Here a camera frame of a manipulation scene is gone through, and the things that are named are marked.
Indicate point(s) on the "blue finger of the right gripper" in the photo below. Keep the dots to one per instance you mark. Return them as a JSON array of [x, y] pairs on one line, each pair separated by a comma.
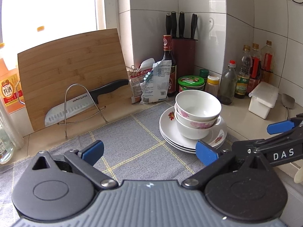
[[280, 127], [244, 148]]

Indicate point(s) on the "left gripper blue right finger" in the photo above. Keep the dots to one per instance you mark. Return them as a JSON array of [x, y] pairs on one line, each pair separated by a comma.
[[205, 153]]

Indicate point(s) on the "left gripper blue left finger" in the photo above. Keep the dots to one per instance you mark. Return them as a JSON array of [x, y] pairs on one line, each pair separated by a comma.
[[92, 153]]

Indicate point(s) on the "white stained plate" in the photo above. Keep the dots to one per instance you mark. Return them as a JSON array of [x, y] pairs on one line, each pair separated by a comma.
[[168, 122]]

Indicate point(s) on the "white floral bowl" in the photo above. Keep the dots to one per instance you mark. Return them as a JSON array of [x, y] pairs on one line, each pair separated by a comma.
[[195, 133]]

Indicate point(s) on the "white fruit plate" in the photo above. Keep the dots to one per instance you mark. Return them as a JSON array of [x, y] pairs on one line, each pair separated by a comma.
[[189, 145], [172, 134]]

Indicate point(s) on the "pink floral bowl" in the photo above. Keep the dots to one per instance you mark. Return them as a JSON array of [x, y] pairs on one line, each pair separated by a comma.
[[193, 124]]

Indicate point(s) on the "right gloved hand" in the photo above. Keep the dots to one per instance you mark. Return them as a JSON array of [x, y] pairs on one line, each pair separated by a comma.
[[298, 178]]

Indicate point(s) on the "white plastic seasoning box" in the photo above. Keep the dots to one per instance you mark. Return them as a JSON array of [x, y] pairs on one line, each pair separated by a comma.
[[263, 99]]

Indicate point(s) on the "grey blue checked dish mat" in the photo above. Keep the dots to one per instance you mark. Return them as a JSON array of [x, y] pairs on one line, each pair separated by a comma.
[[133, 149]]

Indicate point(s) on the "red label sauce bottle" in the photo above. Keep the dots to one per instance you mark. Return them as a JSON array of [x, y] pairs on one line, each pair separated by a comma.
[[255, 70]]

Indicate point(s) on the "green label oil bottle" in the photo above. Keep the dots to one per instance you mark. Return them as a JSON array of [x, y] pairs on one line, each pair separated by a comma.
[[244, 73]]

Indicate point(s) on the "clear glass bottle red cap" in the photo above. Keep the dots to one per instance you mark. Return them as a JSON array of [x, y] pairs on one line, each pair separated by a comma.
[[228, 84]]

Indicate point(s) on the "yellow lid spice jar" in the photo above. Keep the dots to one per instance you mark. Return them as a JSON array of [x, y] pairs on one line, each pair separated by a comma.
[[212, 85]]

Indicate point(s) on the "amber bottle gold cap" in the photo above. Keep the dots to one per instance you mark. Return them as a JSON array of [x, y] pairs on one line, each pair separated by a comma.
[[267, 55]]

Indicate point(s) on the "green lid sauce jar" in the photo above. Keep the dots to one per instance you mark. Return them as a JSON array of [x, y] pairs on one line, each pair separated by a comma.
[[191, 82]]

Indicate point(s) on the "small green lid jar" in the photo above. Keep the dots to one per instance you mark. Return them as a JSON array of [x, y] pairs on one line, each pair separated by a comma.
[[204, 73]]

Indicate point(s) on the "glass jar yellow green lid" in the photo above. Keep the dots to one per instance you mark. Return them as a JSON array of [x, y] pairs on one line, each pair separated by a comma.
[[6, 146]]

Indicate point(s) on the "white blue seasoning bag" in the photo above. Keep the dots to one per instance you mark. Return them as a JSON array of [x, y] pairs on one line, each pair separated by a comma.
[[155, 85]]

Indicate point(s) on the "bamboo cutting board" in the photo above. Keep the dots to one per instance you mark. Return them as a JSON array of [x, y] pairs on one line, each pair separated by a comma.
[[67, 67]]

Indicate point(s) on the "red white clipped bag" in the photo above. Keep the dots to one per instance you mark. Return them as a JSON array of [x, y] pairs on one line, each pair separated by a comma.
[[136, 77]]

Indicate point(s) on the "stack of clear plastic cups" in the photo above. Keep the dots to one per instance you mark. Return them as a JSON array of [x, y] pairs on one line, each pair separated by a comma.
[[10, 129]]

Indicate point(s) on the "orange cooking wine jug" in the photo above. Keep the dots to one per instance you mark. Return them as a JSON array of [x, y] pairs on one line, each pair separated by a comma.
[[11, 89]]

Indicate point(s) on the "dark soy sauce bottle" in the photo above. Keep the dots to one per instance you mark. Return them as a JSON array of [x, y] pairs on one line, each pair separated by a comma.
[[170, 61]]

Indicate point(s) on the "dark red knife block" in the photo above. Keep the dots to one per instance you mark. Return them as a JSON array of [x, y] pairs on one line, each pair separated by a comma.
[[183, 49]]

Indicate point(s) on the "metal spatula wooden handle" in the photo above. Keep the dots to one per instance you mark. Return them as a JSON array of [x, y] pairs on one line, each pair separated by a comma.
[[288, 102]]

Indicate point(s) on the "metal wire board rack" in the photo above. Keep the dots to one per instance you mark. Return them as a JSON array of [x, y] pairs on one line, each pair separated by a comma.
[[99, 111]]

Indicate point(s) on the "black handled kitchen knife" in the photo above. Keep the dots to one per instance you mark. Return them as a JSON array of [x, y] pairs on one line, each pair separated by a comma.
[[80, 103]]

